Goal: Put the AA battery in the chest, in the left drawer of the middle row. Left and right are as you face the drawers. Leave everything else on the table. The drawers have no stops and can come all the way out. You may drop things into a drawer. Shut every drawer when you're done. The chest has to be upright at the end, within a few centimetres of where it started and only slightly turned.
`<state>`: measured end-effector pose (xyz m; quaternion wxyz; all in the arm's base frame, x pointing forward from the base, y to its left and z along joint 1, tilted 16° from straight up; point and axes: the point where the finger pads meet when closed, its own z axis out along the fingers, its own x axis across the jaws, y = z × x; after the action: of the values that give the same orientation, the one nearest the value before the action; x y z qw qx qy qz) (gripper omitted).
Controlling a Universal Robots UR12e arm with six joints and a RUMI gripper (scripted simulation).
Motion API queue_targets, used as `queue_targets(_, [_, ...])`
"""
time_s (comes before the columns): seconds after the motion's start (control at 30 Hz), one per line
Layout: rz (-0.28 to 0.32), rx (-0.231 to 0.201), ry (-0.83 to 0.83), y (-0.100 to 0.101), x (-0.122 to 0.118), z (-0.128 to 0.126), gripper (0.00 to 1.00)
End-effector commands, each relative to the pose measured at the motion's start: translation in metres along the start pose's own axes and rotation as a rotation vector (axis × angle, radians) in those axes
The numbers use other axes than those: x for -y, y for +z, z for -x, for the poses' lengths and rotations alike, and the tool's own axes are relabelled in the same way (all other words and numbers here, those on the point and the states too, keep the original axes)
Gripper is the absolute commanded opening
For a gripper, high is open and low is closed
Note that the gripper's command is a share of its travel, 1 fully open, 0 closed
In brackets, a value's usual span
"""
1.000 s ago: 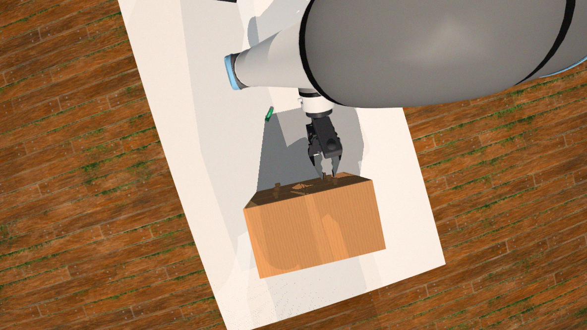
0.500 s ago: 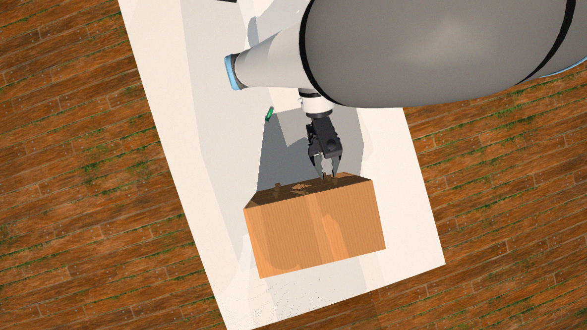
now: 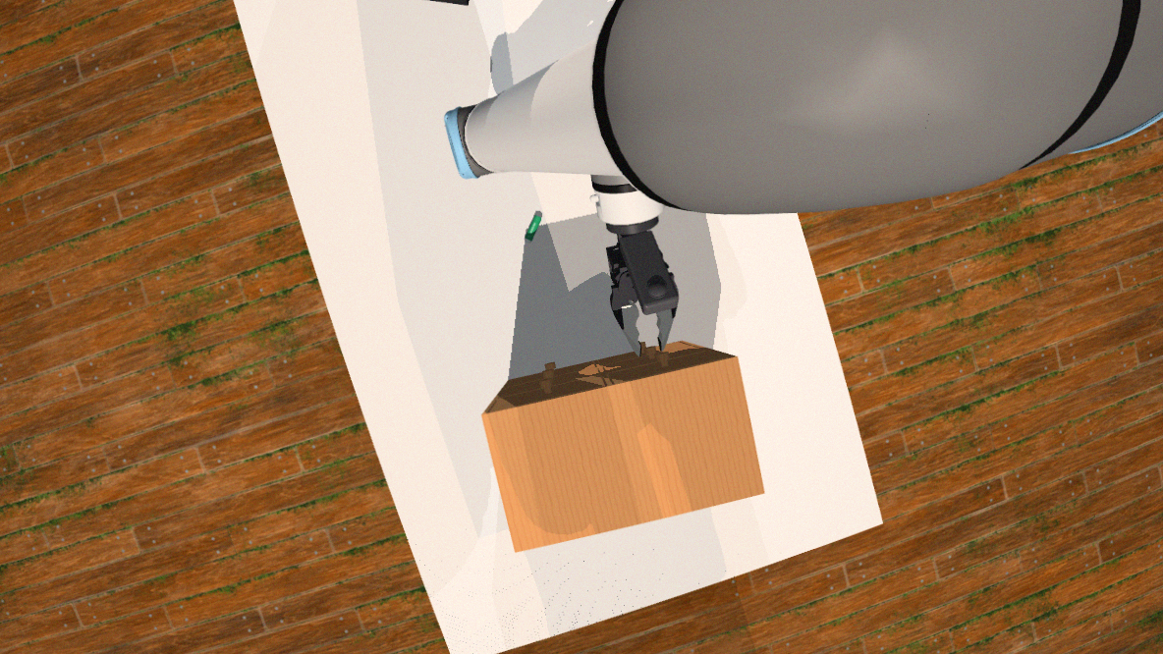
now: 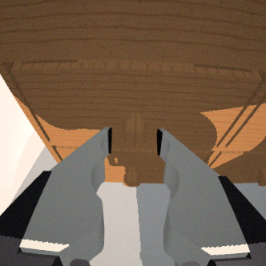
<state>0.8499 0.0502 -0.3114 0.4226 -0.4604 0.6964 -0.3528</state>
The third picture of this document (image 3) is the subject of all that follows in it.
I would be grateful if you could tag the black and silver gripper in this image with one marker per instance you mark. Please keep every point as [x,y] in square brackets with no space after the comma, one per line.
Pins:
[623,298]

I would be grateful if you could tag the green aa battery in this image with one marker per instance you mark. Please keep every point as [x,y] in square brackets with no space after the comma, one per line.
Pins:
[532,229]

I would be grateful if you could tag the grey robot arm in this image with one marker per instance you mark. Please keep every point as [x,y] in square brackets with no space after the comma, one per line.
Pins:
[747,107]

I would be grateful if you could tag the brown wooden chest of drawers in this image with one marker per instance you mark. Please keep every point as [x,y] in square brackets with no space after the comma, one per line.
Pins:
[624,454]

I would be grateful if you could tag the brown wooden drawer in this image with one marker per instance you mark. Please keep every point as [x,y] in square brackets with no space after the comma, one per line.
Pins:
[663,366]
[628,356]
[551,365]
[556,381]
[651,358]
[548,392]

